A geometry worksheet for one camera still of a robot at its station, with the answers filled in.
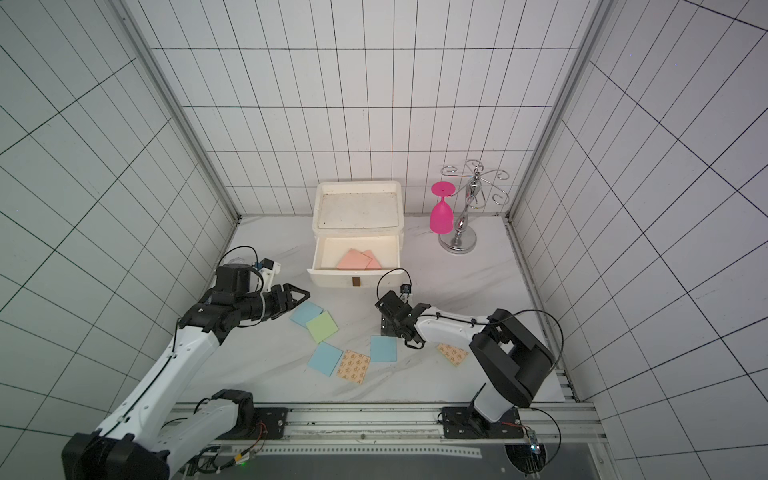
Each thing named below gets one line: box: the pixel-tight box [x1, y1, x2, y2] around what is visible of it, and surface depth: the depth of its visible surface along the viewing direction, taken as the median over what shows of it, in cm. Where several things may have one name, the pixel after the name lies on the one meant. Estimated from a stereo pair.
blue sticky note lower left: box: [307, 341, 344, 377], surface depth 85 cm
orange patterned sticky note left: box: [336, 349, 371, 384], surface depth 84 cm
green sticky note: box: [306, 310, 339, 344], surface depth 91 cm
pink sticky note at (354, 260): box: [336, 248, 373, 270], surface depth 87 cm
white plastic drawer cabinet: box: [312, 180, 404, 237], surface depth 91 cm
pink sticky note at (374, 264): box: [361, 250, 382, 270], surface depth 87 cm
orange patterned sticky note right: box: [437, 343, 469, 367], surface depth 85 cm
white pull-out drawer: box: [307, 234, 405, 288], surface depth 87 cm
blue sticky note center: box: [370, 335, 397, 362], surface depth 87 cm
